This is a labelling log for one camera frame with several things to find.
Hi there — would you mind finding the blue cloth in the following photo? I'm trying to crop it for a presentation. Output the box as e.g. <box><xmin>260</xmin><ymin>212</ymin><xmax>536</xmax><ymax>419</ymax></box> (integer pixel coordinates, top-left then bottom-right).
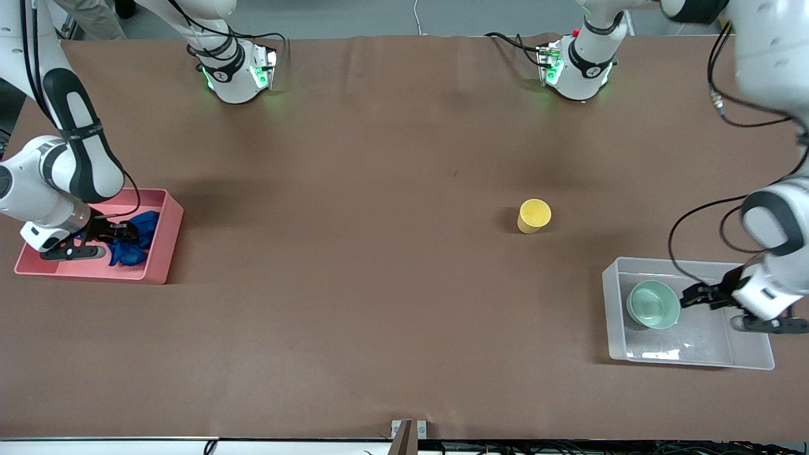
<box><xmin>104</xmin><ymin>210</ymin><xmax>161</xmax><ymax>267</ymax></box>

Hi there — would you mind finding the mint green bowl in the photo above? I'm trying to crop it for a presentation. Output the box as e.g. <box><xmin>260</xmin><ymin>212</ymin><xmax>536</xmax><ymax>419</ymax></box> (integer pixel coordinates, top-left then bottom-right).
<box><xmin>626</xmin><ymin>280</ymin><xmax>682</xmax><ymax>331</ymax></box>

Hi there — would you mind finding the yellow plastic cup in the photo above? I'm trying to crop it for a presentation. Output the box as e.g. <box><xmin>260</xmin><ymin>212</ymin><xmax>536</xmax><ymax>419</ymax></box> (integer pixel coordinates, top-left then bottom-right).
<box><xmin>517</xmin><ymin>199</ymin><xmax>552</xmax><ymax>234</ymax></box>

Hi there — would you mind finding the clear plastic bin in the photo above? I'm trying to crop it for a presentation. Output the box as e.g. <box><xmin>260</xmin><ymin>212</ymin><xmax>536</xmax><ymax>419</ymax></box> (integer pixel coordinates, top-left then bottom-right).
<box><xmin>601</xmin><ymin>257</ymin><xmax>776</xmax><ymax>371</ymax></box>

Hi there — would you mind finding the pink plastic bin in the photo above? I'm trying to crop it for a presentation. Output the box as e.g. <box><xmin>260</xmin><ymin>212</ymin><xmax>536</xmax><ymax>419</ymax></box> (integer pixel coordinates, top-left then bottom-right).
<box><xmin>14</xmin><ymin>188</ymin><xmax>185</xmax><ymax>285</ymax></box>

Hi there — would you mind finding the person leg in khaki trousers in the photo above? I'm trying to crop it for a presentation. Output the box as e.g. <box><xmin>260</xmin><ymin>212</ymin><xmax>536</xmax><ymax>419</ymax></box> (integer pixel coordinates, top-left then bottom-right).
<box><xmin>54</xmin><ymin>0</ymin><xmax>137</xmax><ymax>42</ymax></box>

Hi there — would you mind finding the brown table cover sheet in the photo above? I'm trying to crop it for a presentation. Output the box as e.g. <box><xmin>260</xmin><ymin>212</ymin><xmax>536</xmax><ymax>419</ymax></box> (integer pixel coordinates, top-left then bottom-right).
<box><xmin>0</xmin><ymin>35</ymin><xmax>809</xmax><ymax>441</ymax></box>

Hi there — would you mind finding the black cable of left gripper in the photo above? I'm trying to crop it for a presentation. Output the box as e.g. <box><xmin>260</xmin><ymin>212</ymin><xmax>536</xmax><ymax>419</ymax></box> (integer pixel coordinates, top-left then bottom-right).
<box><xmin>668</xmin><ymin>22</ymin><xmax>809</xmax><ymax>285</ymax></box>

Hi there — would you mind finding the white table edge rail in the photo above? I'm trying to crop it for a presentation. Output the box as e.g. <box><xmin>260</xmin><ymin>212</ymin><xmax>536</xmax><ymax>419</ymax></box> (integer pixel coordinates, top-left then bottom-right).
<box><xmin>0</xmin><ymin>436</ymin><xmax>809</xmax><ymax>455</ymax></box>

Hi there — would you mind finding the black cable at right arm base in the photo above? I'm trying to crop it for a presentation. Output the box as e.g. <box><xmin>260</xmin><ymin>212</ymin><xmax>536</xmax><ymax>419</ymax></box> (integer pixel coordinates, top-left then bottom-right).
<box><xmin>224</xmin><ymin>25</ymin><xmax>290</xmax><ymax>64</ymax></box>

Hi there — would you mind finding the black cable at arm base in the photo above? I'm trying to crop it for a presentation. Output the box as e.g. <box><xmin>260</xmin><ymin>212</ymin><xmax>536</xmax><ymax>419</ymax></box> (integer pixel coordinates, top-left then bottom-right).
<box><xmin>484</xmin><ymin>32</ymin><xmax>552</xmax><ymax>69</ymax></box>
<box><xmin>224</xmin><ymin>25</ymin><xmax>290</xmax><ymax>64</ymax></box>

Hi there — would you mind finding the black cable at left arm base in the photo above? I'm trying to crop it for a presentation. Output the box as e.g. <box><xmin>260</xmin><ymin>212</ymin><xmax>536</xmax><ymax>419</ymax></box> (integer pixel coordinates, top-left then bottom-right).
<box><xmin>484</xmin><ymin>32</ymin><xmax>552</xmax><ymax>69</ymax></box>

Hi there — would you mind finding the grey metal bracket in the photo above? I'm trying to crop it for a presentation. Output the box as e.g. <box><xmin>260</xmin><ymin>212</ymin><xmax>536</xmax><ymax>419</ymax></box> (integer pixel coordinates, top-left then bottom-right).
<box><xmin>391</xmin><ymin>420</ymin><xmax>428</xmax><ymax>455</ymax></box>

